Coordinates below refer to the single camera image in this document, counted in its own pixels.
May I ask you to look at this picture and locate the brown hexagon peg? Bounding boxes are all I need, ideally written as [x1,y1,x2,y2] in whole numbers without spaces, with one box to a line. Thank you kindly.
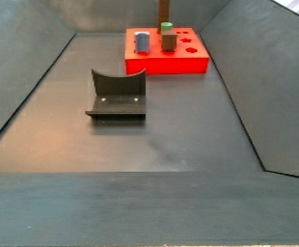
[158,0,170,33]

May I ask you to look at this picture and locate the red shape sorter board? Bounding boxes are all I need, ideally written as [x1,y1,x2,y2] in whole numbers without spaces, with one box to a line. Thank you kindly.
[126,27,210,74]

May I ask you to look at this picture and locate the black curved holder stand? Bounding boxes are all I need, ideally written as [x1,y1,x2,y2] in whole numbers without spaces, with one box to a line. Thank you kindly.
[86,70,147,118]

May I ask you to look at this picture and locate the brown heart shaped peg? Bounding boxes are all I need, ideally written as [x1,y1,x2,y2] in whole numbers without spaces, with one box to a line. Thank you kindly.
[162,30,178,51]

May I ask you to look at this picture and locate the blue arch shaped peg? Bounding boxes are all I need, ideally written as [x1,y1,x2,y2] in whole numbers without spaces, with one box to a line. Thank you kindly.
[135,32,150,54]

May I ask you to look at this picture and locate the tall brown cylinder peg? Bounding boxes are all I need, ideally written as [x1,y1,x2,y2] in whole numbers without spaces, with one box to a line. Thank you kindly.
[160,22,172,32]

